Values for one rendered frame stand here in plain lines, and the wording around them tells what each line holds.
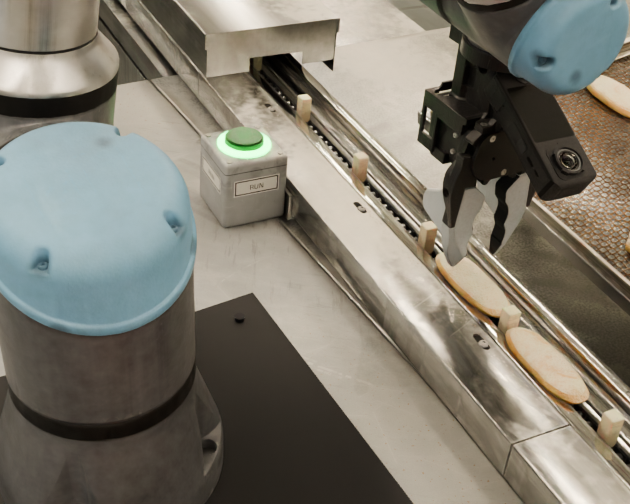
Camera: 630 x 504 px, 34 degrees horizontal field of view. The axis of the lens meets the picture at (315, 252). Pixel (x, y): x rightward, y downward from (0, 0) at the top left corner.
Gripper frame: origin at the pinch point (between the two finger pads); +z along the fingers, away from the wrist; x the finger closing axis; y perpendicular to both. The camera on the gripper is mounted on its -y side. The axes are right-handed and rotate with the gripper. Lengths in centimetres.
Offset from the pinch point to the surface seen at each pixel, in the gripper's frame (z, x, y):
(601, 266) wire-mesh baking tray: -0.1, -8.9, -6.6
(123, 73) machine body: 17, 5, 78
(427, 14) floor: 88, -161, 219
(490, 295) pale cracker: 3.2, 0.1, -2.6
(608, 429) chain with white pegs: 3.3, 1.9, -20.4
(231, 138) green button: -1.6, 13.3, 24.7
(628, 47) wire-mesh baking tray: -4.9, -37.5, 21.5
